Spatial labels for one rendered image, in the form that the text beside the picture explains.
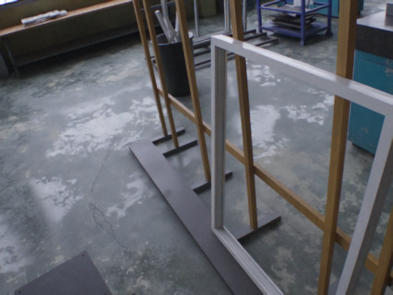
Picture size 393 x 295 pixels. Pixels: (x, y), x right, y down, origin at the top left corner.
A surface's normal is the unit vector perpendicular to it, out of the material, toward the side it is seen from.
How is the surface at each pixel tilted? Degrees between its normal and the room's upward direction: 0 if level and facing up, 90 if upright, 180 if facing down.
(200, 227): 0
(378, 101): 82
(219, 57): 90
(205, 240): 0
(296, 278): 0
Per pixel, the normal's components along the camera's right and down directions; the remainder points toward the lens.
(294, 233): -0.15, -0.84
